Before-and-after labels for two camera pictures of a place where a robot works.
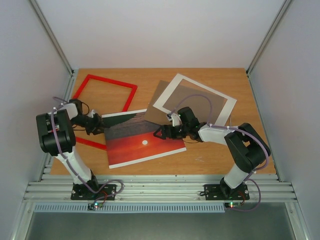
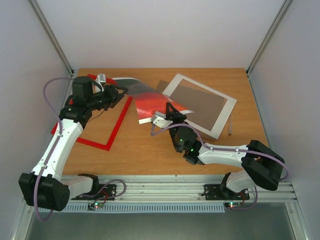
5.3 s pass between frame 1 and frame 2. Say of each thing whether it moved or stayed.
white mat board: stayed
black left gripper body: moved
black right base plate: stayed
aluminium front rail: stayed
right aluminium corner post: stayed
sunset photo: moved
